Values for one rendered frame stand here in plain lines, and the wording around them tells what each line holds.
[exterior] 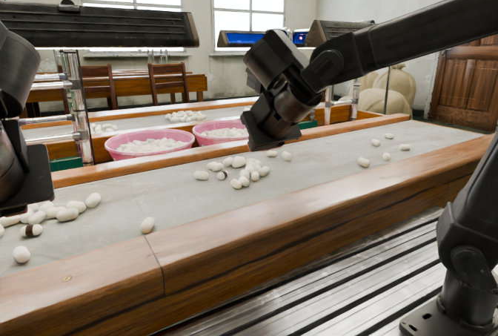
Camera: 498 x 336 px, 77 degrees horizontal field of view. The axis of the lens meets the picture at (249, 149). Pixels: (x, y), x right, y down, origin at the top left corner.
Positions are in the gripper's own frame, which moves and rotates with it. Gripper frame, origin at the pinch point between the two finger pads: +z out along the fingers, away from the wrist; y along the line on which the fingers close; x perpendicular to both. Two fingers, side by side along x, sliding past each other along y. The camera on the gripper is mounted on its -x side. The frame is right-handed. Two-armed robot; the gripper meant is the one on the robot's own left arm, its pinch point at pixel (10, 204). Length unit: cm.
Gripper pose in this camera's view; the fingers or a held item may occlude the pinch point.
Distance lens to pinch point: 49.4
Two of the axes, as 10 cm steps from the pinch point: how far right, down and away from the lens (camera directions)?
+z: -4.0, 4.2, 8.1
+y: -8.5, 1.6, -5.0
